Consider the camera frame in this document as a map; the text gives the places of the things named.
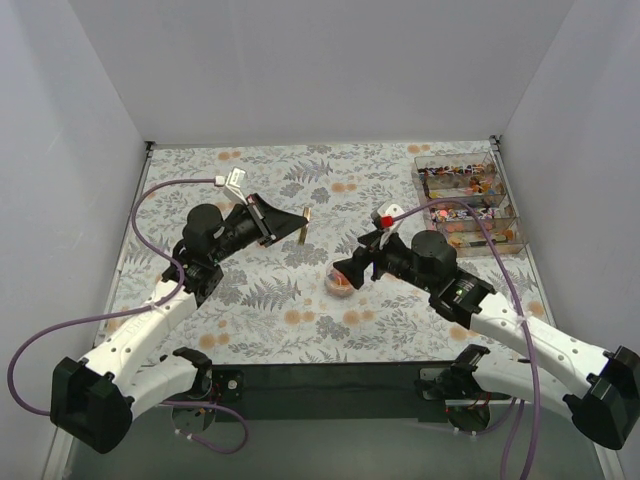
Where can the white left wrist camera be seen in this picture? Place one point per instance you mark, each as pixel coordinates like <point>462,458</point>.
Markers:
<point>231,185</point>

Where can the clear plastic jar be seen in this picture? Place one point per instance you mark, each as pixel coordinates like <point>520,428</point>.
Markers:
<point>336,284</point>

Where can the floral patterned table cloth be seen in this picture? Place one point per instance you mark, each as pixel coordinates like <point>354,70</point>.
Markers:
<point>273,305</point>

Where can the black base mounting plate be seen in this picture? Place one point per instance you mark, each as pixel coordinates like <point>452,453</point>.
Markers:
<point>424,391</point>

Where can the aluminium front frame rail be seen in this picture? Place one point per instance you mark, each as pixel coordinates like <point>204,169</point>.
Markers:
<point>526,440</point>

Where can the round wooden jar lid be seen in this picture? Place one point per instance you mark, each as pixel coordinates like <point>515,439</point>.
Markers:
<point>304,229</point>

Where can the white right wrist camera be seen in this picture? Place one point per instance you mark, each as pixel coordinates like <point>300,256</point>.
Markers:
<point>384,218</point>

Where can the clear acrylic candy organizer box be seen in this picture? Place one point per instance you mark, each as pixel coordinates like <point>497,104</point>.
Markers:
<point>472,206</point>

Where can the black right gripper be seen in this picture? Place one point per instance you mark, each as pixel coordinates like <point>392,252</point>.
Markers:
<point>369,263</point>

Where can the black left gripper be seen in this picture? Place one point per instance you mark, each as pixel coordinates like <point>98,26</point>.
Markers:
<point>261,220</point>

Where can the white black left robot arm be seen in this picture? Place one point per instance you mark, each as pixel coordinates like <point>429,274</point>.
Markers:
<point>97,398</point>

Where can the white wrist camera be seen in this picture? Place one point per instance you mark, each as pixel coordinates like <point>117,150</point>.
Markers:
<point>231,185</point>
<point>384,218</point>

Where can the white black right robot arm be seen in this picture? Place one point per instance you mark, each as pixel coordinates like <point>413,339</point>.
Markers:
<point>540,345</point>

